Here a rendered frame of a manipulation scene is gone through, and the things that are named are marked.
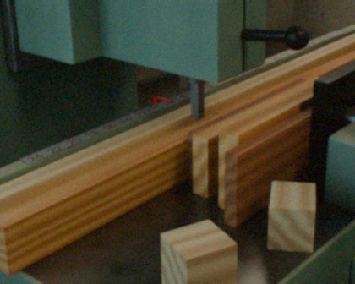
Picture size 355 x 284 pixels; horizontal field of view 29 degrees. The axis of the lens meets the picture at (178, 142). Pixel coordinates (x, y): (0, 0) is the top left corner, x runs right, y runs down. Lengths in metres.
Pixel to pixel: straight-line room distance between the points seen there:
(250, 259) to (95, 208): 0.13
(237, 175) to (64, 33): 0.21
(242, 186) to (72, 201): 0.13
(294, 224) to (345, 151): 0.09
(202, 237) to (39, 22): 0.28
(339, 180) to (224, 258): 0.16
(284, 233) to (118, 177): 0.14
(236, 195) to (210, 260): 0.10
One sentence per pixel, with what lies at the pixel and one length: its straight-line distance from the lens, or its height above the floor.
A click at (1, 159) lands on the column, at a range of 0.71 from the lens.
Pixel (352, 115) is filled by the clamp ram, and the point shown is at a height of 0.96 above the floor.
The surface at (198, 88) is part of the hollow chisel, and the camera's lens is 0.61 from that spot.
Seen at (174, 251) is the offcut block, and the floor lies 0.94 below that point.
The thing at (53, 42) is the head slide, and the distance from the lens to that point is 0.63.
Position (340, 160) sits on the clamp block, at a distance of 0.57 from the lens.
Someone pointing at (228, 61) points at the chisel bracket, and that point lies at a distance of 0.56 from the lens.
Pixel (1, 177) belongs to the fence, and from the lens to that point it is 0.53.
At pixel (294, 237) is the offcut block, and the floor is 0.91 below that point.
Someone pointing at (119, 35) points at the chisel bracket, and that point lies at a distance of 0.62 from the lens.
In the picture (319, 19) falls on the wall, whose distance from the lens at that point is 4.55.
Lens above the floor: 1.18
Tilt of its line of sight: 23 degrees down
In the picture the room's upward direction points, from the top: 1 degrees counter-clockwise
